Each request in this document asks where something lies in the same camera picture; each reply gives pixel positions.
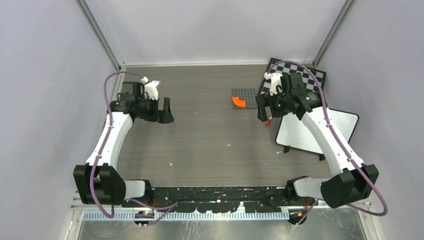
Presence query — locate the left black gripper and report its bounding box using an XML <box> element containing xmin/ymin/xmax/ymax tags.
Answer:
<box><xmin>137</xmin><ymin>94</ymin><xmax>174</xmax><ymax>124</ymax></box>

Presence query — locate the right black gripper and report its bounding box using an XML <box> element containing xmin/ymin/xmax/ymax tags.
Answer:
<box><xmin>256</xmin><ymin>88</ymin><xmax>291</xmax><ymax>122</ymax></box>

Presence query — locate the red whiteboard marker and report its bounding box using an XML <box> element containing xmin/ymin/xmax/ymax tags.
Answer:
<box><xmin>265</xmin><ymin>116</ymin><xmax>273</xmax><ymax>127</ymax></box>

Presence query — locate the white whiteboard with black frame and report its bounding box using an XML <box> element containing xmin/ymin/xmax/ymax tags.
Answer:
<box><xmin>275</xmin><ymin>107</ymin><xmax>360</xmax><ymax>161</ymax></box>

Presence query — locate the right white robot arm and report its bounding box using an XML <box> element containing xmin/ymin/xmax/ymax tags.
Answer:
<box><xmin>256</xmin><ymin>72</ymin><xmax>379</xmax><ymax>209</ymax></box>

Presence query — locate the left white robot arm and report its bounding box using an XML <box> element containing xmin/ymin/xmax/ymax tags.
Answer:
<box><xmin>73</xmin><ymin>80</ymin><xmax>174</xmax><ymax>207</ymax></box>

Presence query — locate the grey lego baseplate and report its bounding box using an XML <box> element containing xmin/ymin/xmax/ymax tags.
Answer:
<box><xmin>231</xmin><ymin>88</ymin><xmax>257</xmax><ymax>109</ymax></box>

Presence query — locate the orange curved lego piece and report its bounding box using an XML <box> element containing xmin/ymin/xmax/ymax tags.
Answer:
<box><xmin>232</xmin><ymin>96</ymin><xmax>247</xmax><ymax>109</ymax></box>

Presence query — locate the black white checkerboard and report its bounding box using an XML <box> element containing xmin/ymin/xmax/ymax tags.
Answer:
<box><xmin>258</xmin><ymin>63</ymin><xmax>327</xmax><ymax>95</ymax></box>

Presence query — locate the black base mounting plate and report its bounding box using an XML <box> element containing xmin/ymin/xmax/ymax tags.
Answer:
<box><xmin>136</xmin><ymin>186</ymin><xmax>315</xmax><ymax>213</ymax></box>

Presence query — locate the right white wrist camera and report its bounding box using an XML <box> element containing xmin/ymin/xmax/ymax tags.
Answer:
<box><xmin>264</xmin><ymin>72</ymin><xmax>283</xmax><ymax>96</ymax></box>

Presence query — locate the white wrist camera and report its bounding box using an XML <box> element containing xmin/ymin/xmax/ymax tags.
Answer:
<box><xmin>140</xmin><ymin>77</ymin><xmax>161</xmax><ymax>101</ymax></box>
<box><xmin>264</xmin><ymin>72</ymin><xmax>283</xmax><ymax>96</ymax></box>

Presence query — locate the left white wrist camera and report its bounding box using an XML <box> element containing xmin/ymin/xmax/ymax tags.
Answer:
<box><xmin>140</xmin><ymin>77</ymin><xmax>161</xmax><ymax>101</ymax></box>

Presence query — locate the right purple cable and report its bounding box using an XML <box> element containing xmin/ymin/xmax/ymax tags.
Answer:
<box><xmin>266</xmin><ymin>60</ymin><xmax>389</xmax><ymax>228</ymax></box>

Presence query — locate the purple cable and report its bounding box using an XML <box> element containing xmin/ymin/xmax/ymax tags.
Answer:
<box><xmin>266</xmin><ymin>60</ymin><xmax>389</xmax><ymax>228</ymax></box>
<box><xmin>89</xmin><ymin>71</ymin><xmax>180</xmax><ymax>227</ymax></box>

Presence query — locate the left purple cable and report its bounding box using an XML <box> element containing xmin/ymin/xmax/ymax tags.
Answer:
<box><xmin>89</xmin><ymin>71</ymin><xmax>180</xmax><ymax>227</ymax></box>

